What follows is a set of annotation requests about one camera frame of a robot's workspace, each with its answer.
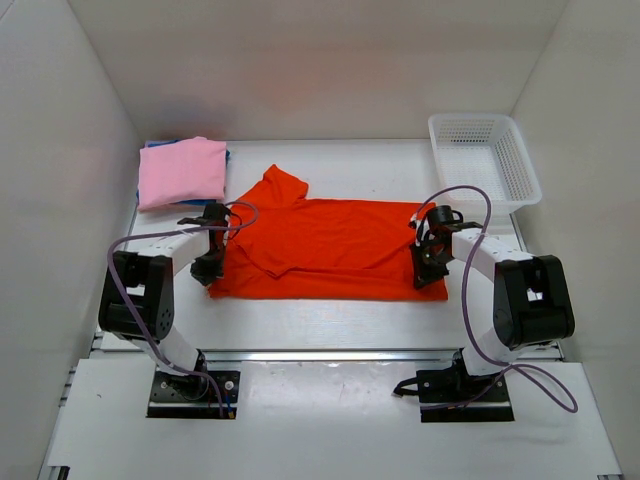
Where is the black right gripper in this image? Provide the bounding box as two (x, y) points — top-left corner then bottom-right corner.
(409, 240), (453, 289)

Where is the orange t shirt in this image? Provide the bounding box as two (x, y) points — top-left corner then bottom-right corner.
(208, 165), (448, 302)

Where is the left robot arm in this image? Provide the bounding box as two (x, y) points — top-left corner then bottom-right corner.
(98, 203), (232, 398)

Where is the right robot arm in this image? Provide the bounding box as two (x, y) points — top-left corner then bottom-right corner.
(409, 205), (575, 401)

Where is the white perforated plastic basket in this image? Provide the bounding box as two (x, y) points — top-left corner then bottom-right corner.
(428, 113), (542, 216)

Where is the pink folded t shirt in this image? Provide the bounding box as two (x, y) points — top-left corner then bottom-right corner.
(137, 135), (227, 212)

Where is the blue folded t shirt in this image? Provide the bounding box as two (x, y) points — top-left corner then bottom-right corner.
(135, 140), (233, 208)

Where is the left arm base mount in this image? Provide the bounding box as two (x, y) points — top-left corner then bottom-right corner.
(146, 363), (241, 420)

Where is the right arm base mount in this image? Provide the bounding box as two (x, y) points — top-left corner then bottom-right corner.
(393, 359), (515, 423)

